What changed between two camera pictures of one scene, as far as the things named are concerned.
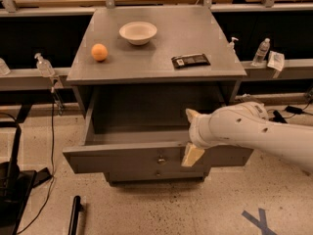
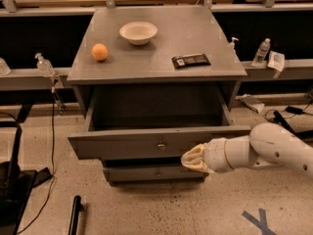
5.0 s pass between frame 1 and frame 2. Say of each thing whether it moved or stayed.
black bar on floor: stayed
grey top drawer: moved
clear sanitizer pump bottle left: stayed
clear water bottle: stayed
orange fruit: stayed
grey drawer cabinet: stayed
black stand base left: stayed
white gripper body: moved
